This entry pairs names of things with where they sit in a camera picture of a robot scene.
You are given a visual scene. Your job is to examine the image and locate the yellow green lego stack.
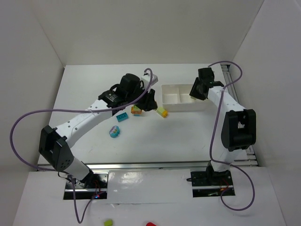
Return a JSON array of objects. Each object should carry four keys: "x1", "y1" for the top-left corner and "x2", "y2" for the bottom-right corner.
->
[{"x1": 156, "y1": 107, "x2": 168, "y2": 118}]

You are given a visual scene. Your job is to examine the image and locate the teal rounded lego piece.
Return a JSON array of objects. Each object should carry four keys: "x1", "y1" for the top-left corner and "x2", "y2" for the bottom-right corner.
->
[{"x1": 109, "y1": 126, "x2": 120, "y2": 138}]

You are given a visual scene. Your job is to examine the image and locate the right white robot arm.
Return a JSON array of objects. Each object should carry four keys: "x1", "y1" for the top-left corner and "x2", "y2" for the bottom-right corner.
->
[{"x1": 190, "y1": 67, "x2": 256, "y2": 173}]

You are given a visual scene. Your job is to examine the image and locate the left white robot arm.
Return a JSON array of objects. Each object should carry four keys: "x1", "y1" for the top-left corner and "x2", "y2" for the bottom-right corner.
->
[{"x1": 39, "y1": 73, "x2": 158, "y2": 187}]

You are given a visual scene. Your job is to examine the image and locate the orange green lego stack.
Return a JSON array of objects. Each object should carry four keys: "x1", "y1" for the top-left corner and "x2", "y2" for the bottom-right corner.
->
[{"x1": 131, "y1": 105, "x2": 143, "y2": 116}]

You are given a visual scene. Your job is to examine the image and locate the white divided container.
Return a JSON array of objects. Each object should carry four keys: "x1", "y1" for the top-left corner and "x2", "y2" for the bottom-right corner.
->
[{"x1": 161, "y1": 84, "x2": 214, "y2": 112}]

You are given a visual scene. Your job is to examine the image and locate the teal rectangular lego brick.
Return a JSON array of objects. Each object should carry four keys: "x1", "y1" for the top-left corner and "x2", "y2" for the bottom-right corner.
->
[{"x1": 116, "y1": 112, "x2": 128, "y2": 122}]

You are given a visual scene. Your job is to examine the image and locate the red object foreground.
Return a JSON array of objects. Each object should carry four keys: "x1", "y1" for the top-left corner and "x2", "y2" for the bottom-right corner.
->
[{"x1": 146, "y1": 222, "x2": 157, "y2": 226}]

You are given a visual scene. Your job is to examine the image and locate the lime green lego foreground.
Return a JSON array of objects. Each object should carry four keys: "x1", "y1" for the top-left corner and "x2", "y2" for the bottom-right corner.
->
[{"x1": 103, "y1": 219, "x2": 113, "y2": 226}]

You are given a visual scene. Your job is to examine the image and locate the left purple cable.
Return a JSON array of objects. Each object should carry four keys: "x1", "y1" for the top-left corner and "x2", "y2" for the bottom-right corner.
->
[{"x1": 9, "y1": 68, "x2": 153, "y2": 224}]

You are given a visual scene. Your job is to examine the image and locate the purple cable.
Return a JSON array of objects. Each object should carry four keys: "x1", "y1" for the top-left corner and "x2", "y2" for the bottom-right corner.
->
[
  {"x1": 9, "y1": 68, "x2": 153, "y2": 224},
  {"x1": 208, "y1": 61, "x2": 256, "y2": 210}
]

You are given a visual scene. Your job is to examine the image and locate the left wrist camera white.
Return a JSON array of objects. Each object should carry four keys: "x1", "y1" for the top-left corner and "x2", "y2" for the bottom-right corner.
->
[{"x1": 140, "y1": 73, "x2": 158, "y2": 89}]

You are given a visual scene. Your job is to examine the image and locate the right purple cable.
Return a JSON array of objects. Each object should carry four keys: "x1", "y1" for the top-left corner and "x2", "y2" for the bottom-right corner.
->
[{"x1": 208, "y1": 61, "x2": 256, "y2": 210}]

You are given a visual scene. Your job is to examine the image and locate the aluminium rail front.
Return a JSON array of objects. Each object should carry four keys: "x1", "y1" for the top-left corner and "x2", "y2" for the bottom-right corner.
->
[{"x1": 37, "y1": 160, "x2": 212, "y2": 171}]

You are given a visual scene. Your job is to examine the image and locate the aluminium rail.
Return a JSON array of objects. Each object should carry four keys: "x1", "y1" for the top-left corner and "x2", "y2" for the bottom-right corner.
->
[
  {"x1": 37, "y1": 160, "x2": 212, "y2": 171},
  {"x1": 221, "y1": 64, "x2": 259, "y2": 167}
]

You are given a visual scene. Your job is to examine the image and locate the aluminium rail right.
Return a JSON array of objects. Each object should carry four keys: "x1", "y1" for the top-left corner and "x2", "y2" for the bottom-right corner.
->
[{"x1": 221, "y1": 64, "x2": 259, "y2": 167}]

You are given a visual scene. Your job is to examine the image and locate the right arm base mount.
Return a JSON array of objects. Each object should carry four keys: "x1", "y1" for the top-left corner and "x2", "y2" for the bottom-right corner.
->
[{"x1": 186, "y1": 171, "x2": 235, "y2": 198}]

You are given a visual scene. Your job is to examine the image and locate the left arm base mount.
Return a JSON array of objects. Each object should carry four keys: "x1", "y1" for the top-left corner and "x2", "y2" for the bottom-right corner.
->
[{"x1": 58, "y1": 172, "x2": 109, "y2": 200}]

